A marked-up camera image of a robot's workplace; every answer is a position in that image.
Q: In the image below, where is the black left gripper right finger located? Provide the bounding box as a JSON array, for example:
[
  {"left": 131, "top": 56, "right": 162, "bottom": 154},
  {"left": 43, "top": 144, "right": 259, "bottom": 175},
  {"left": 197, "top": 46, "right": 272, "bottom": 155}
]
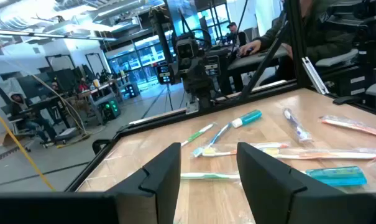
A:
[{"left": 237, "top": 142, "right": 375, "bottom": 224}]

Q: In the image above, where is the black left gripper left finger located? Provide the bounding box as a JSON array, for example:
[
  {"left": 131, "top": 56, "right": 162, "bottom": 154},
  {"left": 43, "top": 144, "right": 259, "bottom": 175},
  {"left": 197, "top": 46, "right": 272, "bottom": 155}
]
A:
[{"left": 108, "top": 142, "right": 181, "bottom": 224}]

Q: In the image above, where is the green toothbrush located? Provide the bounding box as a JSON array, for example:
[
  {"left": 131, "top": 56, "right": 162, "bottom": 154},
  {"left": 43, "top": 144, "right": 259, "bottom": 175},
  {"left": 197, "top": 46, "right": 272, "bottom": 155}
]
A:
[
  {"left": 180, "top": 122, "right": 218, "bottom": 147},
  {"left": 180, "top": 171, "right": 241, "bottom": 182}
]

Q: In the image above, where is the blue toothbrush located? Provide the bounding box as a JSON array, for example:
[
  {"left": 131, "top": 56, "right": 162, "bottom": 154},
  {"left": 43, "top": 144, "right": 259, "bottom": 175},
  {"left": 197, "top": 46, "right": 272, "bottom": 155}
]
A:
[{"left": 191, "top": 123, "right": 233, "bottom": 159}]

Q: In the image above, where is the purple white toothbrush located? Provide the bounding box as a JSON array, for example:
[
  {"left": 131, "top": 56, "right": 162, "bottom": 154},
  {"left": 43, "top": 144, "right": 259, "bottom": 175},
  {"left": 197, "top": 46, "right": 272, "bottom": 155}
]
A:
[{"left": 282, "top": 107, "right": 313, "bottom": 144}]

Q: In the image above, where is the teal bottle with white cap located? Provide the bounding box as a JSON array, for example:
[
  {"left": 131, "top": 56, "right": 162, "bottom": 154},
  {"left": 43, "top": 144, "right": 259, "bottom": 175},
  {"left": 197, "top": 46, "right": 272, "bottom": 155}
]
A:
[{"left": 231, "top": 109, "right": 264, "bottom": 129}]

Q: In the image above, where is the small display screen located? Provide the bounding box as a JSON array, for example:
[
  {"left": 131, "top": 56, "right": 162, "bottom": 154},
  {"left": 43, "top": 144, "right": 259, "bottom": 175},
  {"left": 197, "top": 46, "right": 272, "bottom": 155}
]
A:
[
  {"left": 204, "top": 55, "right": 222, "bottom": 78},
  {"left": 155, "top": 63, "right": 173, "bottom": 85}
]

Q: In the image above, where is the black tripod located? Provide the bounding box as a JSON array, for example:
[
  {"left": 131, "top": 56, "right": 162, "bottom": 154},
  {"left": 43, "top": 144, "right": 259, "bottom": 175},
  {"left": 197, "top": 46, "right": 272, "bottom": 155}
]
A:
[{"left": 162, "top": 83, "right": 175, "bottom": 112}]

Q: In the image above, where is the person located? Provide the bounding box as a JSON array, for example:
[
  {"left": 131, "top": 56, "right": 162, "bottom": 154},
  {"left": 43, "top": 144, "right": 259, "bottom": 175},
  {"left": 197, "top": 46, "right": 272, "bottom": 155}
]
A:
[
  {"left": 7, "top": 91, "right": 58, "bottom": 149},
  {"left": 239, "top": 0, "right": 365, "bottom": 86},
  {"left": 223, "top": 21, "right": 250, "bottom": 47}
]

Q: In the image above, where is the person's hand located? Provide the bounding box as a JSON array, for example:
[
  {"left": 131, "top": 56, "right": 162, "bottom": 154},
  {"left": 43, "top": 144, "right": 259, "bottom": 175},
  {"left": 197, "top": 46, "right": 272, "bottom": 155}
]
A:
[{"left": 239, "top": 39, "right": 264, "bottom": 58}]

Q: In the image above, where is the grey desk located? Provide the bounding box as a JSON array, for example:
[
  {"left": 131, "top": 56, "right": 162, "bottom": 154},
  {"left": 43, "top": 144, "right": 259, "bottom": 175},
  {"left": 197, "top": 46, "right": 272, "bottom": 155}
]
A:
[{"left": 227, "top": 45, "right": 290, "bottom": 94}]

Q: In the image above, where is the computer tower with green lights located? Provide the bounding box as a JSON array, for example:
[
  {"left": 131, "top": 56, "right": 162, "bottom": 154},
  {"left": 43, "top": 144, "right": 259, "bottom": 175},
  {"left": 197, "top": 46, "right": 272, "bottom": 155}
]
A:
[{"left": 99, "top": 98, "right": 122, "bottom": 121}]

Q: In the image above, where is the long workbench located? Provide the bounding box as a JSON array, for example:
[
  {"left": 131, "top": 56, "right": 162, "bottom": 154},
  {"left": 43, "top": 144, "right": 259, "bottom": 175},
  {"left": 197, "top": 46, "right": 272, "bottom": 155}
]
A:
[{"left": 29, "top": 77, "right": 126, "bottom": 131}]

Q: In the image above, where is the grey chair armrest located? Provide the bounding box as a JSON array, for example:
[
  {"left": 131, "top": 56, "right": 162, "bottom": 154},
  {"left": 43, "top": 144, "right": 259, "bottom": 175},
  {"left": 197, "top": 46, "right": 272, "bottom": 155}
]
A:
[{"left": 314, "top": 48, "right": 361, "bottom": 68}]

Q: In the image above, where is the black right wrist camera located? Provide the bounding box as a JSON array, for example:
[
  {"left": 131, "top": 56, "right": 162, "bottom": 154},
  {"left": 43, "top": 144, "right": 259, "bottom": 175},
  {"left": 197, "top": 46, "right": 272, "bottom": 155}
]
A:
[{"left": 176, "top": 39, "right": 200, "bottom": 60}]

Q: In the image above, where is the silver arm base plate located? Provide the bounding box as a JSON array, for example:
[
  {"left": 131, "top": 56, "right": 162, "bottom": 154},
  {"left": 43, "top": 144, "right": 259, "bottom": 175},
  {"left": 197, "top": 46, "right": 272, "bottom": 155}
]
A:
[{"left": 185, "top": 98, "right": 201, "bottom": 114}]

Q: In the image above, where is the black table edge frame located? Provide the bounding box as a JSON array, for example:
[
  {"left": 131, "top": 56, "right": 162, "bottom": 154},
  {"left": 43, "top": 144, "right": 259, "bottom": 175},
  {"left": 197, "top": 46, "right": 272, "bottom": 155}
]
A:
[{"left": 65, "top": 79, "right": 376, "bottom": 192}]

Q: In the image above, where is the black diagonal frame strut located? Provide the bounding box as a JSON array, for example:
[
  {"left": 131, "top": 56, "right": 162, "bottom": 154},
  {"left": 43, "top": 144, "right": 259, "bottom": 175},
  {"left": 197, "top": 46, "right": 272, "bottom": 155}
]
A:
[{"left": 239, "top": 18, "right": 293, "bottom": 100}]

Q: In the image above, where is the black cable loop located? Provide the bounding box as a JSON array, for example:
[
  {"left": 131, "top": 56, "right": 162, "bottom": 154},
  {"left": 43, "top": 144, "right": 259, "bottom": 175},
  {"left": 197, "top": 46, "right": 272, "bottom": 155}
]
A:
[{"left": 91, "top": 139, "right": 111, "bottom": 156}]

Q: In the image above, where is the black upright frame post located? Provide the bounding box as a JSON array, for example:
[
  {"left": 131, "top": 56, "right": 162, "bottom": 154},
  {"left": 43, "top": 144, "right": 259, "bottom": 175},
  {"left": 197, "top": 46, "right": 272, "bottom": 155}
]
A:
[{"left": 282, "top": 0, "right": 314, "bottom": 90}]

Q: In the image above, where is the black flat bracket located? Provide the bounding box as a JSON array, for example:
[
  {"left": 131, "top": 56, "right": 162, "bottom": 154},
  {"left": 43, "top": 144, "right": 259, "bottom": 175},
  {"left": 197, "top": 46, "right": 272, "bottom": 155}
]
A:
[{"left": 332, "top": 95, "right": 364, "bottom": 106}]

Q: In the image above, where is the silver aluminium bracket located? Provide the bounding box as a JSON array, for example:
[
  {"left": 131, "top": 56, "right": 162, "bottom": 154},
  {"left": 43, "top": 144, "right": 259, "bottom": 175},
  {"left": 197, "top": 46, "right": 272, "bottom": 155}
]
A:
[{"left": 301, "top": 56, "right": 331, "bottom": 96}]

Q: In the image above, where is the yellow strap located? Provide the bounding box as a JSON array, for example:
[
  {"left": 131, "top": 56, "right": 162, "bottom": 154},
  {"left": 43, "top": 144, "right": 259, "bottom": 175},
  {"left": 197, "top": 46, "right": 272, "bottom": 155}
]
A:
[{"left": 0, "top": 102, "right": 55, "bottom": 192}]

